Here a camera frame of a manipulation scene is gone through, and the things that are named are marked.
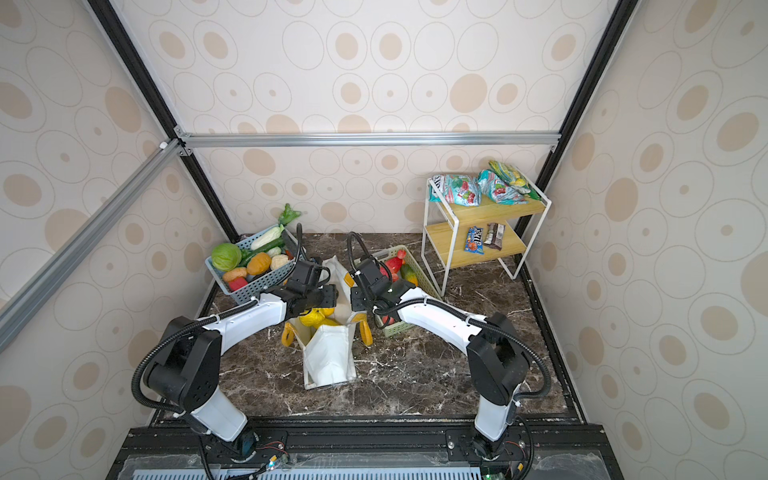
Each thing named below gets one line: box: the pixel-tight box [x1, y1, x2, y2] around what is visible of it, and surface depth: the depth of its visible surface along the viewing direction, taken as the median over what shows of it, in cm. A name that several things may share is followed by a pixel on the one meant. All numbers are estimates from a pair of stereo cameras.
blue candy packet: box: [464, 226, 485, 255], surface depth 96 cm
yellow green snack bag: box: [488, 160, 531, 194], surface depth 81 cm
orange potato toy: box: [247, 252, 271, 276], surface depth 103 cm
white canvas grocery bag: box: [289, 255, 367, 390], surface depth 85 cm
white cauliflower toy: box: [270, 254, 290, 270], surface depth 105 cm
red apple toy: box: [386, 256, 403, 273], surface depth 108 cm
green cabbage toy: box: [211, 242, 242, 272], surface depth 101 cm
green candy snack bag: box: [429, 174, 482, 207], surface depth 85 cm
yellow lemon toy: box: [299, 307, 328, 327], surface depth 90 cm
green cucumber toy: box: [240, 237, 285, 266], surface depth 111 cm
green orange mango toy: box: [400, 264, 418, 286], surface depth 105 cm
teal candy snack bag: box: [477, 169, 529, 205], surface depth 81 cm
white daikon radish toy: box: [250, 203, 301, 251], surface depth 112 cm
